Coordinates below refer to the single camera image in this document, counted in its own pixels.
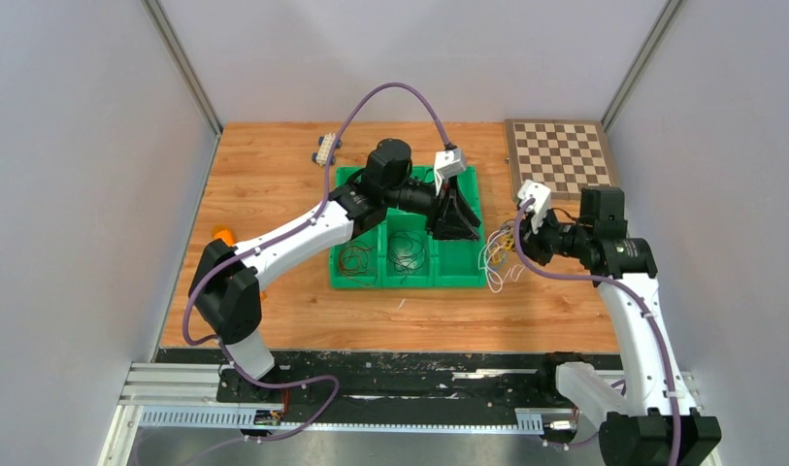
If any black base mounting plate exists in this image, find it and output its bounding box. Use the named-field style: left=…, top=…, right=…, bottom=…
left=154, top=348, right=622, bottom=427

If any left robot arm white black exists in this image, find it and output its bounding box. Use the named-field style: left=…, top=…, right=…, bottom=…
left=187, top=139, right=481, bottom=402

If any green six-compartment tray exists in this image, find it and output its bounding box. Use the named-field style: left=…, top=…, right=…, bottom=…
left=328, top=166, right=490, bottom=290

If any aluminium frame rail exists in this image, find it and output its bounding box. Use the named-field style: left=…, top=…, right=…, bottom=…
left=118, top=363, right=219, bottom=407

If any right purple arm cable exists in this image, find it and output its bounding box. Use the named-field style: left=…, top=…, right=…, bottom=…
left=512, top=197, right=683, bottom=466

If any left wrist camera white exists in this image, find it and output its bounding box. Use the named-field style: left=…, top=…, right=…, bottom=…
left=433, top=148, right=468, bottom=195

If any wooden chessboard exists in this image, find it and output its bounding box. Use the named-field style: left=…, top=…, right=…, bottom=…
left=504, top=118, right=619, bottom=201

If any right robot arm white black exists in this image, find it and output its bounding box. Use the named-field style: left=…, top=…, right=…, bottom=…
left=513, top=181, right=722, bottom=465

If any slotted grey cable duct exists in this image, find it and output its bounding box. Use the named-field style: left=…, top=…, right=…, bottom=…
left=136, top=405, right=544, bottom=435

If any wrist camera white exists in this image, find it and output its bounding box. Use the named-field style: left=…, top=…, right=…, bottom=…
left=517, top=180, right=552, bottom=234
left=433, top=148, right=468, bottom=195

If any black wire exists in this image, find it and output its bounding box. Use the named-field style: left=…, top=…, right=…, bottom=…
left=387, top=230, right=431, bottom=281

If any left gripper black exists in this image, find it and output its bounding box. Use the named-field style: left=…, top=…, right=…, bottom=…
left=383, top=175, right=480, bottom=244

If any red wire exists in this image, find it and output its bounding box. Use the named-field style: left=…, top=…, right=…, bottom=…
left=338, top=241, right=379, bottom=287

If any white blue toy car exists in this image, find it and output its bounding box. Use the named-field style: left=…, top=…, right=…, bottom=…
left=312, top=132, right=342, bottom=167

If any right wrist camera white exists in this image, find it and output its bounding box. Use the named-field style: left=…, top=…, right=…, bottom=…
left=517, top=180, right=552, bottom=234

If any orange plastic carrot toy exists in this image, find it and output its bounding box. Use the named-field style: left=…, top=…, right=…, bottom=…
left=212, top=224, right=267, bottom=302

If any multicolour cable bundle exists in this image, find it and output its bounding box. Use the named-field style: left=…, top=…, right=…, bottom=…
left=477, top=218, right=530, bottom=295

